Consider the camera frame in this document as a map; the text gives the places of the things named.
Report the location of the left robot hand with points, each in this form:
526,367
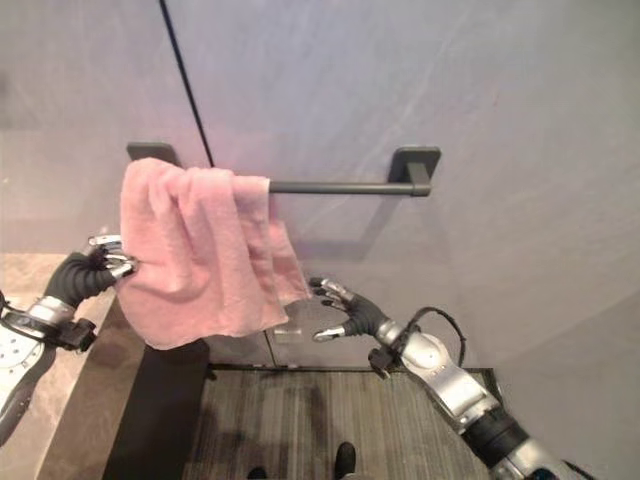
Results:
82,277

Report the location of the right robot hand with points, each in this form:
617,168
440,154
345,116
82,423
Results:
350,312

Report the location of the pink towel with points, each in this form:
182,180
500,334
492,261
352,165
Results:
200,250

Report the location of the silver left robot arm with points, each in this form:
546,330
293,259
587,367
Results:
30,350

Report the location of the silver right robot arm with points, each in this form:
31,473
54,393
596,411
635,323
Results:
460,390

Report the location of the black towel bar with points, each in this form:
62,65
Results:
350,187

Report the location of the beige stone countertop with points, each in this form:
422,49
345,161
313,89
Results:
45,360

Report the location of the grey striped floor mat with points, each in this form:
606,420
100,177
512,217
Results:
325,425

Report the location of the dark right robot foot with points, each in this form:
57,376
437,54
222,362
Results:
345,460

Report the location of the dark robot foot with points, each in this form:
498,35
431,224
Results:
257,473
345,460

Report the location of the black cabinet side panel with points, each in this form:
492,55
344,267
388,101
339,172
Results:
155,410

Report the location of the dark left robot foot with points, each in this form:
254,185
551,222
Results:
257,473

